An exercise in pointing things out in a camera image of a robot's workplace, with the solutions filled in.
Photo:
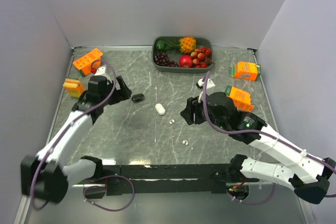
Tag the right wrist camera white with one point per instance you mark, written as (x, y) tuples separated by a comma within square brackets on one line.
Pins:
[(205, 86)]

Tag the dark grape bunch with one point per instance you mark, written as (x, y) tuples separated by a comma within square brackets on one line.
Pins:
[(161, 59)]

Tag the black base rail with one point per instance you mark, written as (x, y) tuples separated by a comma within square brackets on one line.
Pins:
[(178, 178)]

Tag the green lime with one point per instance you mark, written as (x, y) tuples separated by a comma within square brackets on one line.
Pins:
[(160, 45)]

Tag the red lychee bunch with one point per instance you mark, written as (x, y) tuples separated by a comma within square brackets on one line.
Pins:
[(202, 57)]

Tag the orange flat box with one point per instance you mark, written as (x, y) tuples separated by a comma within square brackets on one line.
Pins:
[(241, 98)]

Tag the orange juice carton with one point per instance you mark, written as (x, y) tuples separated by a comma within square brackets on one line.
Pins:
[(89, 63)]

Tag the orange yellow carton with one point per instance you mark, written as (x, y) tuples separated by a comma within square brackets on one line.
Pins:
[(74, 87)]

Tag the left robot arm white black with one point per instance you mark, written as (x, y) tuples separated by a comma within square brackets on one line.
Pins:
[(45, 176)]

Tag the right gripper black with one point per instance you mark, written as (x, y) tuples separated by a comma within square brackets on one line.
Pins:
[(192, 105)]

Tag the grey fruit tray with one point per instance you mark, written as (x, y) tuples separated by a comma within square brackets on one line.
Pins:
[(176, 55)]

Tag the orange green box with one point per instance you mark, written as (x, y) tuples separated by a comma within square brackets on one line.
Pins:
[(245, 70)]

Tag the orange pineapple toy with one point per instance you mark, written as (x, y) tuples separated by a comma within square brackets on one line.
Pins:
[(185, 45)]

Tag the red apple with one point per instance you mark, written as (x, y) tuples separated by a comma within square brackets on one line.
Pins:
[(186, 61)]

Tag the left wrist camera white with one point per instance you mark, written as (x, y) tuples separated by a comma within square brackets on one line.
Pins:
[(101, 71)]

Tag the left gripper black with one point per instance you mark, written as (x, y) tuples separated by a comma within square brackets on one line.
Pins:
[(119, 94)]

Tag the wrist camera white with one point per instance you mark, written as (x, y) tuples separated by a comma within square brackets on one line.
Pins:
[(101, 71), (205, 86)]

